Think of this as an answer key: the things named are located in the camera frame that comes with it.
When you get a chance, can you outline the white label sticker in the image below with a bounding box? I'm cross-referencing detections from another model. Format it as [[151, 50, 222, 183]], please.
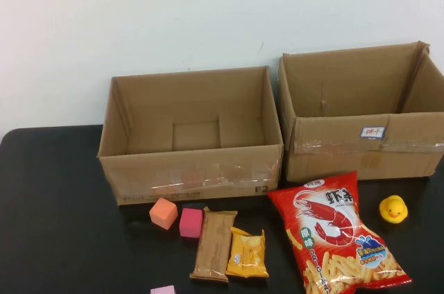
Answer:
[[359, 126, 386, 140]]

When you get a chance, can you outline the cardboard box with white label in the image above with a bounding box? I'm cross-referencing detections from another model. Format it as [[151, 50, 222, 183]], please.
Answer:
[[277, 40, 444, 183]]

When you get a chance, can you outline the yellow rubber duck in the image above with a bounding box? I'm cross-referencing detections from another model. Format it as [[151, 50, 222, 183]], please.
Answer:
[[378, 195, 409, 224]]

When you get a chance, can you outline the yellow snack packet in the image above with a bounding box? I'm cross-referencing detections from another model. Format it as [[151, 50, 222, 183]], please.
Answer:
[[225, 226, 270, 279]]

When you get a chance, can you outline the red shrimp chips bag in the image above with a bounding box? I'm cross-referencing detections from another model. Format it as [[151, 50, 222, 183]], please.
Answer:
[[266, 171, 413, 294]]

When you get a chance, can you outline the magenta foam cube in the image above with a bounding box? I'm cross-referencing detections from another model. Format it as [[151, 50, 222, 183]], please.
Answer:
[[179, 207, 203, 239]]

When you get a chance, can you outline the brown snack bar wrapper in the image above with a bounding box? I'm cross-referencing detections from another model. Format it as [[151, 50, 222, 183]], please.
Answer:
[[189, 206, 239, 284]]

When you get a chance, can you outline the cardboard box with F2 print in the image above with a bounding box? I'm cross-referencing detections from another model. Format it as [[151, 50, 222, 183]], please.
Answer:
[[96, 64, 284, 206]]

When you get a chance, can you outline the orange foam cube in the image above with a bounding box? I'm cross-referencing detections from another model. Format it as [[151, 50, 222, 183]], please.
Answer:
[[148, 197, 179, 231]]

